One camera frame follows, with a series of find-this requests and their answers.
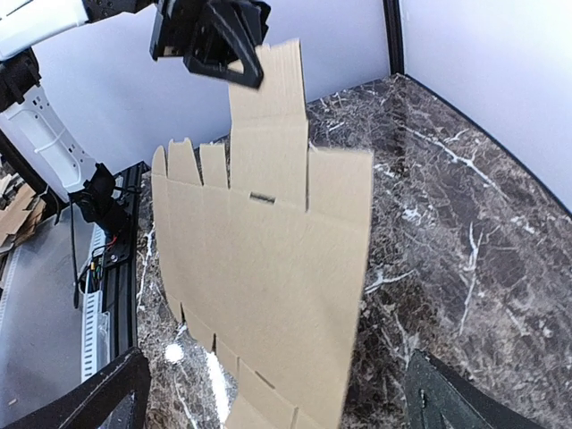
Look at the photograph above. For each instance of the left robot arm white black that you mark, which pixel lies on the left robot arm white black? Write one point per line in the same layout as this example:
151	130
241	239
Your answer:
24	104

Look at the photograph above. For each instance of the cardboard scraps pile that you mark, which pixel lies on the cardboard scraps pile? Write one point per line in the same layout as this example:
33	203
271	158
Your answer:
22	210

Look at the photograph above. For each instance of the white slotted cable duct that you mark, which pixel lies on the white slotted cable duct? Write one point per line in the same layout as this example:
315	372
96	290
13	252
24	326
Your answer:
95	348

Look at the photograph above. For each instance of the right black frame post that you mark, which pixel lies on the right black frame post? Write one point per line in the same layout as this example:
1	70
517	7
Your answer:
394	36

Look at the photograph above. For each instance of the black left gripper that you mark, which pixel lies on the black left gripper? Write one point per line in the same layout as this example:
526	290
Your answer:
217	39

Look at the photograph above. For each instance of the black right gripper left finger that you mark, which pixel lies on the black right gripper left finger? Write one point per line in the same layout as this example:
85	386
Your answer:
91	403

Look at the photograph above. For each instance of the brown cardboard box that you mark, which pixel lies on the brown cardboard box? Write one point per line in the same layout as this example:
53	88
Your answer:
263	246

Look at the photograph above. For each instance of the small green circuit board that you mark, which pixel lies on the small green circuit board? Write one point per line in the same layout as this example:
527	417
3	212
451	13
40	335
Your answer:
95	275

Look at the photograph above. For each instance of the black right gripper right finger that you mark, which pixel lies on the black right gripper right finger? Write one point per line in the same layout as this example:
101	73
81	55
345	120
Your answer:
437	397

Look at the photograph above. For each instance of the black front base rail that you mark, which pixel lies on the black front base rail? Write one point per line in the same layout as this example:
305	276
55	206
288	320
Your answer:
120	266

